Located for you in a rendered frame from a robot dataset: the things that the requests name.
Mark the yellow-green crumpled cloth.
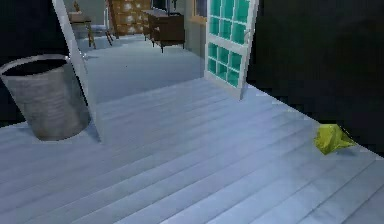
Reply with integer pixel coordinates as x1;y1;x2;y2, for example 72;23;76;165
313;123;357;156

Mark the brown wooden table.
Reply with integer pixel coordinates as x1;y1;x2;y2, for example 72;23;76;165
67;11;98;50

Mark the light wooden chest of drawers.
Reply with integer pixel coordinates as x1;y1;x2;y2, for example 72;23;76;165
107;0;153;39

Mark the dark brown sideboard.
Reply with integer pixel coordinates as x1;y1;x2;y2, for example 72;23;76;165
141;8;186;54

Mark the white door with teal panes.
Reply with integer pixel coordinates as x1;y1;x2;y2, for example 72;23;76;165
203;0;260;101

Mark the grey metal bin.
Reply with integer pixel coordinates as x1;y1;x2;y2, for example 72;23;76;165
0;54;92;142

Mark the wooden framed window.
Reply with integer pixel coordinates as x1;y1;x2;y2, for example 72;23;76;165
190;0;208;25

